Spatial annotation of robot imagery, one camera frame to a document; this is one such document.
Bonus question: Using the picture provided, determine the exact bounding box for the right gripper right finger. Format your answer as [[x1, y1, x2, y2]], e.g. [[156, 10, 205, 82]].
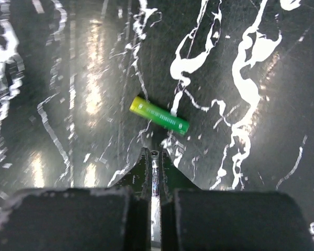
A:
[[159, 150, 314, 250]]

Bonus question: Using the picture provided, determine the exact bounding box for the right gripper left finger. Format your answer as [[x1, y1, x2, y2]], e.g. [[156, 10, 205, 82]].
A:
[[0, 148, 150, 250]]

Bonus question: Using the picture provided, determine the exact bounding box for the black silver battery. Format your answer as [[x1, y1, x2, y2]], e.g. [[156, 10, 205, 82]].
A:
[[151, 151, 160, 204]]

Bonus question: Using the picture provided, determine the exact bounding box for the green yellow battery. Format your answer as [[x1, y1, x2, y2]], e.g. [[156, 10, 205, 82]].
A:
[[129, 96, 189, 135]]

